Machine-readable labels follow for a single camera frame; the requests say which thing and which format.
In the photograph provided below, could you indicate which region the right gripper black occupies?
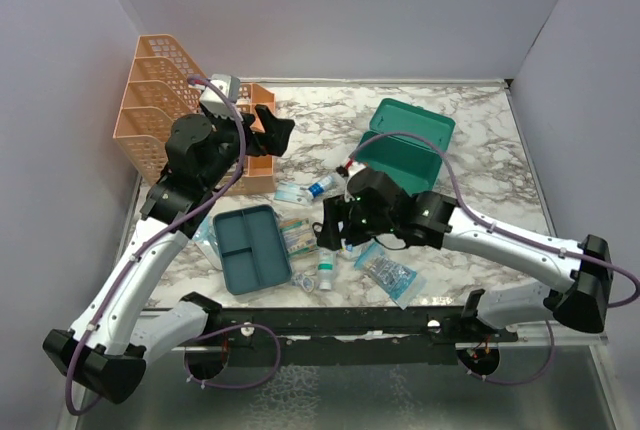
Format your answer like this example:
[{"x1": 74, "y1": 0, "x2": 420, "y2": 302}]
[{"x1": 318, "y1": 191, "x2": 396, "y2": 248}]

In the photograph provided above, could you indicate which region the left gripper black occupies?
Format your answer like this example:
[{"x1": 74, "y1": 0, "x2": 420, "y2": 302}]
[{"x1": 203, "y1": 103, "x2": 294, "y2": 190}]

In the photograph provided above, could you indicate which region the white bottle green label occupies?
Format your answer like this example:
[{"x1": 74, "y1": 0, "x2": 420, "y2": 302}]
[{"x1": 316, "y1": 248, "x2": 336, "y2": 291}]

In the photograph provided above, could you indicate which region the small bottle blue cap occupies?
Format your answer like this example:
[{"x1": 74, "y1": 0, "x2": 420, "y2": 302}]
[{"x1": 307, "y1": 174, "x2": 337, "y2": 199}]

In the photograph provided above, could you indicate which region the clear blue swab bag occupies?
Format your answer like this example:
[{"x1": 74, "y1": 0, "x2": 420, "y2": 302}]
[{"x1": 354, "y1": 243, "x2": 426, "y2": 309}]

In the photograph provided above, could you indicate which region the green medicine box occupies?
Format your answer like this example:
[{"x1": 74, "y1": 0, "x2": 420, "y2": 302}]
[{"x1": 356, "y1": 98, "x2": 455, "y2": 195}]

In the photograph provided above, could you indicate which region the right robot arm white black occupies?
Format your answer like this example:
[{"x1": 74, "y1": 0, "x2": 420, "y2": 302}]
[{"x1": 314, "y1": 168, "x2": 613, "y2": 341}]

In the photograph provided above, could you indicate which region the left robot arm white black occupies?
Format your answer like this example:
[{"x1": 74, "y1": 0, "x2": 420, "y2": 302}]
[{"x1": 43, "y1": 105, "x2": 295, "y2": 416}]

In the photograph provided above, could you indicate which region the green orange bandage box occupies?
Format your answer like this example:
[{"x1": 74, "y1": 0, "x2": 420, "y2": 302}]
[{"x1": 279, "y1": 218, "x2": 317, "y2": 258}]

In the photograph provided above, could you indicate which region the blue white flat packet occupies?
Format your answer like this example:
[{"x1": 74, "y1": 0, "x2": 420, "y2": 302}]
[{"x1": 274, "y1": 182, "x2": 313, "y2": 206}]

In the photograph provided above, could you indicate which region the clear small plastic packet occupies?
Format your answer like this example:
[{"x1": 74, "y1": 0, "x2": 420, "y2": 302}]
[{"x1": 291, "y1": 273, "x2": 316, "y2": 293}]

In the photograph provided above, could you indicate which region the teal divided tray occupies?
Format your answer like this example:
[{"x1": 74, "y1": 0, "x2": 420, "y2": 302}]
[{"x1": 212, "y1": 205, "x2": 292, "y2": 296}]

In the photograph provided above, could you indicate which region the orange plastic file organizer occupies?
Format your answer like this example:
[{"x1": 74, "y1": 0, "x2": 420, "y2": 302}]
[{"x1": 112, "y1": 33, "x2": 277, "y2": 197}]

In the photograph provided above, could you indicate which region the mask packet under tray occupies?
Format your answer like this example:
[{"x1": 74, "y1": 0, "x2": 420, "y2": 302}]
[{"x1": 192, "y1": 216, "x2": 222, "y2": 270}]

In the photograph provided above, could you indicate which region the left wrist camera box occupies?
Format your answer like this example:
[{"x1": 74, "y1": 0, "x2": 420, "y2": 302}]
[{"x1": 199, "y1": 74, "x2": 241, "y2": 119}]

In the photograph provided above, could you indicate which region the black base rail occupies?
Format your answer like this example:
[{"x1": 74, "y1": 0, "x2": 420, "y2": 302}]
[{"x1": 195, "y1": 306, "x2": 517, "y2": 367}]

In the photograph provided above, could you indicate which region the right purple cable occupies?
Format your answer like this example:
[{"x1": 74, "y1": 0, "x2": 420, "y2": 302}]
[{"x1": 348, "y1": 130, "x2": 640, "y2": 385}]

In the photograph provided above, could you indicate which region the purple cable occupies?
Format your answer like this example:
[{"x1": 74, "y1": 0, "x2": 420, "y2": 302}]
[
  {"x1": 348, "y1": 130, "x2": 640, "y2": 385},
  {"x1": 64, "y1": 75, "x2": 284, "y2": 416}
]

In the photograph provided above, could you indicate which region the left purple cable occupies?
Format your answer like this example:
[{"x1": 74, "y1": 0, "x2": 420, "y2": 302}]
[{"x1": 64, "y1": 75, "x2": 284, "y2": 416}]

